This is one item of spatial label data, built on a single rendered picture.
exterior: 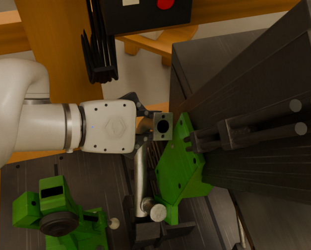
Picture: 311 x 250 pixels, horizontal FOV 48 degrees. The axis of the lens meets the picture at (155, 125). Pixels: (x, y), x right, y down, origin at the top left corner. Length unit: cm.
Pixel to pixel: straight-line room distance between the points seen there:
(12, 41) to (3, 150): 53
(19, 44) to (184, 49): 41
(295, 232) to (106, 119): 42
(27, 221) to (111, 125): 26
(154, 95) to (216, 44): 156
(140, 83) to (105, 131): 184
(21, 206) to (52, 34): 37
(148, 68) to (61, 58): 173
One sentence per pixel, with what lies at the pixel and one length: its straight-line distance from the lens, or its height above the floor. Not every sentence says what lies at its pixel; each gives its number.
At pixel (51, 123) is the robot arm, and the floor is 133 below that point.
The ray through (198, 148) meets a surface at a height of 136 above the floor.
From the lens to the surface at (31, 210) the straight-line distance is 75.
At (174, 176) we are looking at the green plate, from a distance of 72.
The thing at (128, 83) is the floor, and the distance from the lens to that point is 248.
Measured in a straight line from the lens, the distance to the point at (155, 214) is 77.
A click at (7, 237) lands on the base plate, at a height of 90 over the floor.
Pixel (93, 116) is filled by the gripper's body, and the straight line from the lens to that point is 64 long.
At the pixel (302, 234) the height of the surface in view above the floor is 113.
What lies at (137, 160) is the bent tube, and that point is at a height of 109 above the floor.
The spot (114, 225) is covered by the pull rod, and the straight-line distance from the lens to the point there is 91.
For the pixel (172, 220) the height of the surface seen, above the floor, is 109.
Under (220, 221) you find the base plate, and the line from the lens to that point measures 98.
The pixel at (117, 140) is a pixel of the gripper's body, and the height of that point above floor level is 126.
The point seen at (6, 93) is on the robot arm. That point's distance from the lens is 51.
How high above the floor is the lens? 180
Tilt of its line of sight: 53 degrees down
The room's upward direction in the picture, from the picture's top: straight up
